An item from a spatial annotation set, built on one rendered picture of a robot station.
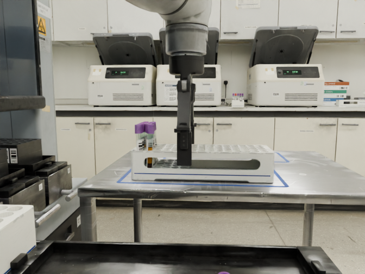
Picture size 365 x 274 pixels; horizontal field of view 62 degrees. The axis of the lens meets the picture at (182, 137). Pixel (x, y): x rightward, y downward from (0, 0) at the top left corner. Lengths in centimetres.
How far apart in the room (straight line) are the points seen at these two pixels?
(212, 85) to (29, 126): 187
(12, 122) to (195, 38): 58
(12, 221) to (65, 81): 317
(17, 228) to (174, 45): 43
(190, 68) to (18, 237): 43
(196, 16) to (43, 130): 56
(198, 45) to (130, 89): 204
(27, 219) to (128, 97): 231
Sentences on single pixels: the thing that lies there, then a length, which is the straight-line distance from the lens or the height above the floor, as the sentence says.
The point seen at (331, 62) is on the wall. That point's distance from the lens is 350.
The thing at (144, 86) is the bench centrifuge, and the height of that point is 108.
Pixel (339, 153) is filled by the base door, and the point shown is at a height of 52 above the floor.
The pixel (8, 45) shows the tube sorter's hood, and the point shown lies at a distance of 83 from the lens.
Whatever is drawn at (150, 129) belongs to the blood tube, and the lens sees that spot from 64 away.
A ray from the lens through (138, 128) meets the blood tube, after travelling 65.
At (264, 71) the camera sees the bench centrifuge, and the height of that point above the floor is 120.
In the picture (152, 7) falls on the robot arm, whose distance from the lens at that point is 57.
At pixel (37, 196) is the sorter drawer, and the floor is 78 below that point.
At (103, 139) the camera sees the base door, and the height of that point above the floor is 62.
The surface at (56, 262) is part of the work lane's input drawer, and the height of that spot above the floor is 80.
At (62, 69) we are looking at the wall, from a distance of 353.
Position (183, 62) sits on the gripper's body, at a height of 106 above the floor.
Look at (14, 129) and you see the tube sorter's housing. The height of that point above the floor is 90.
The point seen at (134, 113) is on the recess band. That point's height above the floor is 85.
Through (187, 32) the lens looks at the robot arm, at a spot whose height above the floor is 112.
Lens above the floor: 100
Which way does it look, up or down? 8 degrees down
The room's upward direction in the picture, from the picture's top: straight up
